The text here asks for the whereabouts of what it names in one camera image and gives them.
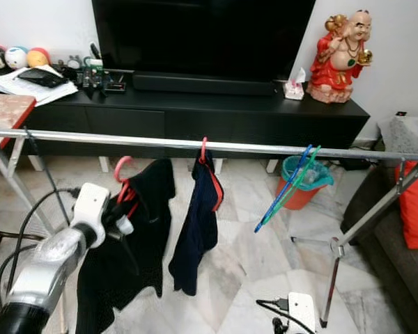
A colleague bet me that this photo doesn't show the red square cushion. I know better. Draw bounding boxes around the red square cushion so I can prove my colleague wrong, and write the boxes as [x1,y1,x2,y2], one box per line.
[397,161,418,250]

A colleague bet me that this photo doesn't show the orange bin with teal bag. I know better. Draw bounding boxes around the orange bin with teal bag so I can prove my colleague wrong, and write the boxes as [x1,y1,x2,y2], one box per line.
[275,155,335,209]

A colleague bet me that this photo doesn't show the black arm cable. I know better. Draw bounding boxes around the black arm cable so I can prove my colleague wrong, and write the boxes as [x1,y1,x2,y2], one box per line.
[256,298,292,334]
[0,188,79,310]

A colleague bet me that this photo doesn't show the red plastic clothes hanger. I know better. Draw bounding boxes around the red plastic clothes hanger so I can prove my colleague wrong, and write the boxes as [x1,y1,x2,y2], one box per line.
[114,155,140,223]
[199,137,225,212]

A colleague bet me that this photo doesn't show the orange yellow round plush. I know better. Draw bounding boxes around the orange yellow round plush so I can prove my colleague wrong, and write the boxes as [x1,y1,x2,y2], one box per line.
[26,47,52,69]

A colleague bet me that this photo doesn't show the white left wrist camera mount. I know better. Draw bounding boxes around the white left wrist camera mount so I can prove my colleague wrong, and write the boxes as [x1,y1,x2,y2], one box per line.
[71,182,111,248]

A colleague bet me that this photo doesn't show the white blue round plush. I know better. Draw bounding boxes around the white blue round plush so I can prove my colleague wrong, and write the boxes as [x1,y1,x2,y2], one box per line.
[6,47,30,70]

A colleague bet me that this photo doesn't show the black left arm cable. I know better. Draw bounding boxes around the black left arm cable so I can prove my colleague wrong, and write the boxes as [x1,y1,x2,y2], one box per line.
[0,188,79,310]

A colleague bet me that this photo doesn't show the white paper stack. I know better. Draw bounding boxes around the white paper stack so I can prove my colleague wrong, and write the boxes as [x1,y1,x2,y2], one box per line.
[0,65,79,106]

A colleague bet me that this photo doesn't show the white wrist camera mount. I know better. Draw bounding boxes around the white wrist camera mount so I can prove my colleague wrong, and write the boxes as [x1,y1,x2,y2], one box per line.
[287,292,316,334]
[71,182,111,248]

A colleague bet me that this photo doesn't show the white pink tissue box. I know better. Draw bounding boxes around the white pink tissue box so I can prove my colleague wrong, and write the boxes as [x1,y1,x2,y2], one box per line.
[284,66,306,100]

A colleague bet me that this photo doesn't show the silver metal clothes rack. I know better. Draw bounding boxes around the silver metal clothes rack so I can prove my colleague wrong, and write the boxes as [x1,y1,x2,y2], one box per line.
[0,127,418,328]

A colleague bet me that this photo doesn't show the black television console cabinet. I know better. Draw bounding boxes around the black television console cabinet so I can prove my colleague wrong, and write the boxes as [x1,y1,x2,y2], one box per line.
[0,66,371,168]

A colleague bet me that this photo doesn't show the black soundbar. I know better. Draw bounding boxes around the black soundbar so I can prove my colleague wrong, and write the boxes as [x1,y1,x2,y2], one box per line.
[131,72,276,96]

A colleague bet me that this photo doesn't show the red laughing buddha statue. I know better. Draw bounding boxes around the red laughing buddha statue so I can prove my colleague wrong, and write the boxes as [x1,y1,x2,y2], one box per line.
[307,8,375,104]

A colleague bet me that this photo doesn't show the black wallet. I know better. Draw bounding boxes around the black wallet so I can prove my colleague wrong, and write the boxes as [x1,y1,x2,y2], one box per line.
[17,67,68,89]

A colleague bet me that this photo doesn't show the black desk organiser tray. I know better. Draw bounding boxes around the black desk organiser tray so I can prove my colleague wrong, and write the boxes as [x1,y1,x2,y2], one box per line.
[104,72,127,93]

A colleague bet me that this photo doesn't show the black garment with green print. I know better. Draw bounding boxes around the black garment with green print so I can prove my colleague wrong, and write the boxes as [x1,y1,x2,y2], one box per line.
[77,159,176,334]

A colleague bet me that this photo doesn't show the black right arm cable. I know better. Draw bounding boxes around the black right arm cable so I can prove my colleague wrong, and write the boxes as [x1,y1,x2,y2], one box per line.
[256,298,292,334]

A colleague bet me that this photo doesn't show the green plastic clothes hanger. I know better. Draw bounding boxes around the green plastic clothes hanger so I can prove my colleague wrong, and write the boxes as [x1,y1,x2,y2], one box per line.
[272,145,323,209]

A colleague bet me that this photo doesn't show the blue plastic clothes hanger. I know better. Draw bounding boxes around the blue plastic clothes hanger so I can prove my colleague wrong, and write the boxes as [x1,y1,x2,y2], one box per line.
[254,144,314,234]

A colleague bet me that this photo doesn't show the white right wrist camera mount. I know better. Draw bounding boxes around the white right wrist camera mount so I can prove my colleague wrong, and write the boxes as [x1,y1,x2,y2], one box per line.
[287,292,316,334]

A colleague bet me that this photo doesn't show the marble top table, dark frame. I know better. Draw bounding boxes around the marble top table, dark frame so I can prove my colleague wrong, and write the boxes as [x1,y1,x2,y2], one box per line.
[0,94,42,244]

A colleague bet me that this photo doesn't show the black wire clothes hanger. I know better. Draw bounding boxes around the black wire clothes hanger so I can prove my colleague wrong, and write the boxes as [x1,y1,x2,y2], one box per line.
[24,131,63,223]

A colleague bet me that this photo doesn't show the dark grey fabric sofa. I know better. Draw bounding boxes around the dark grey fabric sofa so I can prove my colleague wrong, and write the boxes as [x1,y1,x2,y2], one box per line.
[341,164,418,310]

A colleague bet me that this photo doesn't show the black flat screen television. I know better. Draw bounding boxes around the black flat screen television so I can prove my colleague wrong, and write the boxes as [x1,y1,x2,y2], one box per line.
[92,0,316,81]

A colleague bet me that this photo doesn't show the lace covered side table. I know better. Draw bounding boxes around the lace covered side table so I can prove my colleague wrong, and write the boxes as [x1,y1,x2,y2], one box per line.
[380,115,418,164]

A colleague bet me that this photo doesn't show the navy blue shirt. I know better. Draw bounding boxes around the navy blue shirt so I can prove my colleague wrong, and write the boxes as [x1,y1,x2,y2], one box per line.
[169,152,225,296]

